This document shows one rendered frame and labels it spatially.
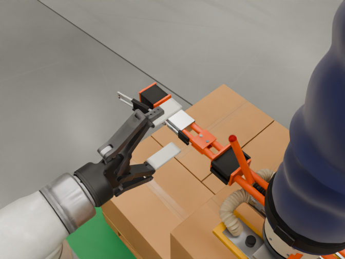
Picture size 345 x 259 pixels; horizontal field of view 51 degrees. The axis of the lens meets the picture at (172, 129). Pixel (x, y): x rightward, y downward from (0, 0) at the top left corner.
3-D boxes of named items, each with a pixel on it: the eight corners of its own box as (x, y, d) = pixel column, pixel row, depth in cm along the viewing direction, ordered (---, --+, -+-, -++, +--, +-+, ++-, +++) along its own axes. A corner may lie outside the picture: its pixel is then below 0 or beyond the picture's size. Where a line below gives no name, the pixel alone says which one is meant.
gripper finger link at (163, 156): (155, 168, 72) (155, 170, 73) (181, 149, 75) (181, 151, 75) (146, 159, 73) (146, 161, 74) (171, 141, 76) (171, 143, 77)
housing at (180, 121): (195, 128, 118) (196, 119, 114) (180, 139, 115) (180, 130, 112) (180, 116, 121) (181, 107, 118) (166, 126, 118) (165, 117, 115)
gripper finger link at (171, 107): (141, 119, 63) (141, 116, 63) (171, 99, 66) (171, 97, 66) (152, 129, 62) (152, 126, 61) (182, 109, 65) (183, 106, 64)
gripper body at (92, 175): (66, 164, 60) (112, 134, 64) (77, 188, 67) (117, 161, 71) (91, 194, 57) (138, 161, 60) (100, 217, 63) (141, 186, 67)
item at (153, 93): (171, 104, 124) (171, 94, 120) (155, 115, 121) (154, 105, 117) (155, 91, 128) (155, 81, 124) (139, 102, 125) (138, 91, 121)
